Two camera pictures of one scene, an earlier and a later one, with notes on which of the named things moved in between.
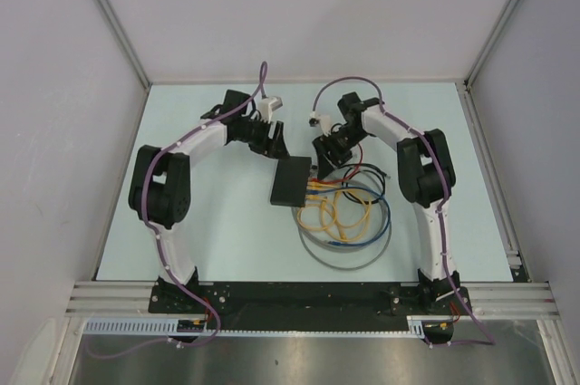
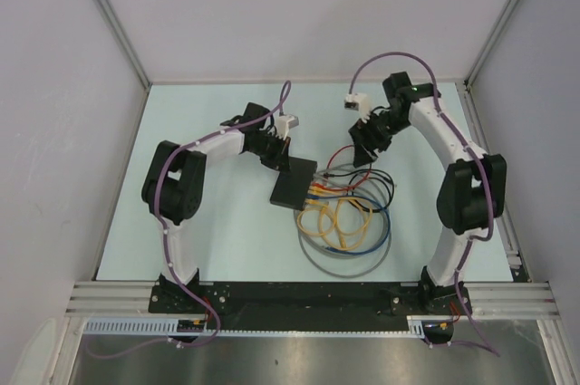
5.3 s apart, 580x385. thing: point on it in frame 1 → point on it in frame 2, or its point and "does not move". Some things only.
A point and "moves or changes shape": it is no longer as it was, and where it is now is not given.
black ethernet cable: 362,171 moves or changes shape
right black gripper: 327,162 → 362,134
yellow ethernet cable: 331,207 moves or changes shape
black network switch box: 291,181 does not move
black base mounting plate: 306,305 does not move
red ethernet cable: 339,179 moves or changes shape
